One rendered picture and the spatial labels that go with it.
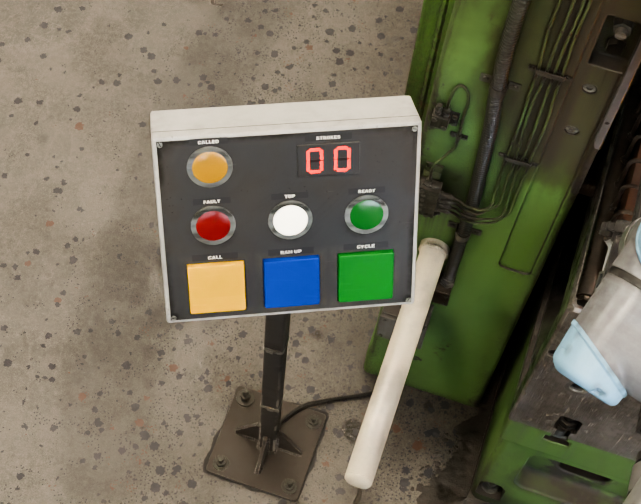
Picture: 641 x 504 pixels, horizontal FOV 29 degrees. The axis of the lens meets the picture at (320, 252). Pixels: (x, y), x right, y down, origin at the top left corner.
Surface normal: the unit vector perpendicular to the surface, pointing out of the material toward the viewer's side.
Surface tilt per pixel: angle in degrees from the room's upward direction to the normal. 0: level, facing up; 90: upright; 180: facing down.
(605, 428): 90
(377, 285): 60
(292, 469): 0
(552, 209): 90
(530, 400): 90
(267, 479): 0
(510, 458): 89
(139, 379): 0
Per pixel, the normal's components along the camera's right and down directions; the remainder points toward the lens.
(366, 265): 0.13, 0.52
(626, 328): -0.14, -0.12
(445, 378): -0.32, 0.83
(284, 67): 0.06, -0.47
